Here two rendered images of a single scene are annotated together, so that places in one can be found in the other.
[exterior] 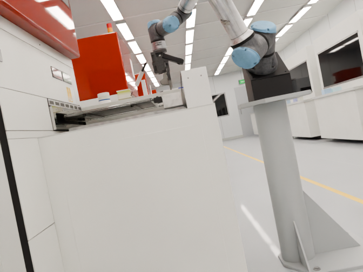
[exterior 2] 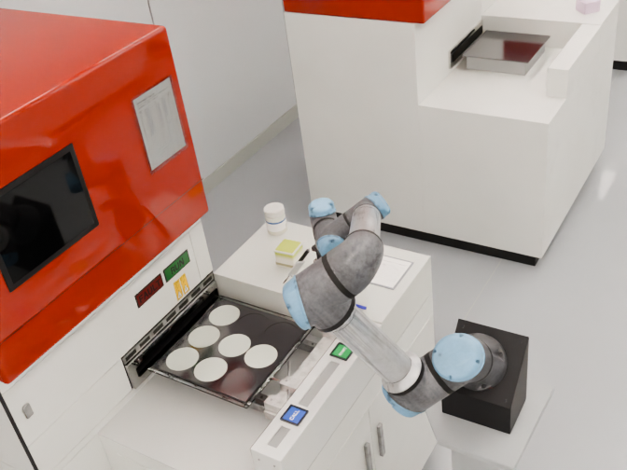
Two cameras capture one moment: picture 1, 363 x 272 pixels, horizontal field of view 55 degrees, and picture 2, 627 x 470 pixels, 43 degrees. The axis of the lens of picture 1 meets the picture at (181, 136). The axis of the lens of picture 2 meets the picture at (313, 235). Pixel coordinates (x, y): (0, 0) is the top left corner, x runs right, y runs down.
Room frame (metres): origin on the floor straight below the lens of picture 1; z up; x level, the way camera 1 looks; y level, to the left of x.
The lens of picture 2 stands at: (0.30, -1.02, 2.52)
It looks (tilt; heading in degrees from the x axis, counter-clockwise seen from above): 35 degrees down; 35
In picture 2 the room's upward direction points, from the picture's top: 8 degrees counter-clockwise
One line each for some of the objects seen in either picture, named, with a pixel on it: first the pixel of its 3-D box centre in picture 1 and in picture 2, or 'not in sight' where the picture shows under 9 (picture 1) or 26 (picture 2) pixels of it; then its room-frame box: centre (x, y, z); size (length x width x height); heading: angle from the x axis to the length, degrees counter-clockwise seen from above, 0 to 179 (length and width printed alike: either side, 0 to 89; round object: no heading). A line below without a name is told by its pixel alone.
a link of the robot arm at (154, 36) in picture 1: (156, 31); (324, 219); (1.83, 0.02, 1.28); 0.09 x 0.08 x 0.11; 40
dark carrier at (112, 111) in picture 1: (116, 110); (231, 346); (1.61, 0.27, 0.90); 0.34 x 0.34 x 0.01; 89
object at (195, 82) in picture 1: (194, 95); (323, 399); (1.54, -0.09, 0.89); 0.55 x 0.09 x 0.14; 179
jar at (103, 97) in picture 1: (104, 101); (275, 218); (2.11, 0.41, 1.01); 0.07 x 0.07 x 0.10
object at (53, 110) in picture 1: (70, 119); (175, 331); (1.59, 0.48, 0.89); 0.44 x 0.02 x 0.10; 179
